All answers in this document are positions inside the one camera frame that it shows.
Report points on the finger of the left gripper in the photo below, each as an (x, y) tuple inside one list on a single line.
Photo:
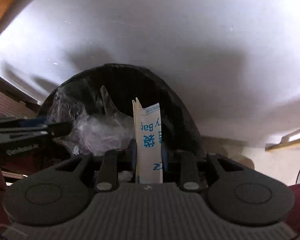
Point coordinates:
[(21, 122), (51, 130)]

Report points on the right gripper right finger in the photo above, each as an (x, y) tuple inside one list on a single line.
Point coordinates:
[(180, 167)]

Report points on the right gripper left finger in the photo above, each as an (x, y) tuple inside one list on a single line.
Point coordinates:
[(118, 166)]

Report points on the clear plastic bag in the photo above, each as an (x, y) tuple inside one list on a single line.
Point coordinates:
[(97, 124)]

